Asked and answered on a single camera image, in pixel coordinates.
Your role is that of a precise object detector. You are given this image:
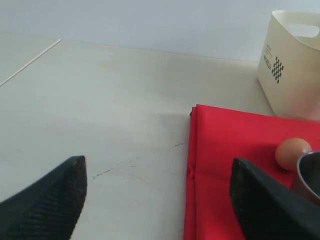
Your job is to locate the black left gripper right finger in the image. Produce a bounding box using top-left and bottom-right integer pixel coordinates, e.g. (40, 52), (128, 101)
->
(229, 158), (320, 240)

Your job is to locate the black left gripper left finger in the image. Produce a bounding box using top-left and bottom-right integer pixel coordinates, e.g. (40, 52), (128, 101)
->
(0, 156), (88, 240)

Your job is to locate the brown egg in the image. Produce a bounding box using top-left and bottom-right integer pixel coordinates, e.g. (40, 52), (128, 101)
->
(274, 137), (312, 171)

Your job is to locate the steel cup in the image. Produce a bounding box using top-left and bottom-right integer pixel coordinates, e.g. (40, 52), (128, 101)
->
(290, 151), (320, 205)

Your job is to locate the red tablecloth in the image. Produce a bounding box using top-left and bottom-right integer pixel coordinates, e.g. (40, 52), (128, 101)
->
(183, 105), (320, 240)

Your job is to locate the cream plastic bin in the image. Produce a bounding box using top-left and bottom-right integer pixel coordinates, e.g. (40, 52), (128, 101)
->
(257, 10), (320, 121)

